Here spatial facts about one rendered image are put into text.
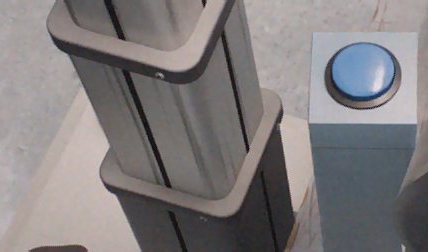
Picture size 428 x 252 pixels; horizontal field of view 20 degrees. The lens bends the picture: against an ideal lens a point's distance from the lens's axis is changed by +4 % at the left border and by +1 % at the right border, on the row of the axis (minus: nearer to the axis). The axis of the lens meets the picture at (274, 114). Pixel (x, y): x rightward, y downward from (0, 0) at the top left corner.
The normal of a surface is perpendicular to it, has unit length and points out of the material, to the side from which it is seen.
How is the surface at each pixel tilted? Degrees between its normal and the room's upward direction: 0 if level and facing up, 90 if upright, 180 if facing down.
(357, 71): 1
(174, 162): 90
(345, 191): 90
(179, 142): 90
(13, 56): 0
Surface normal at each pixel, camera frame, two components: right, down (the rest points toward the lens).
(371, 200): -0.05, 0.88
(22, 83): -0.08, -0.48
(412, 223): -0.35, 0.74
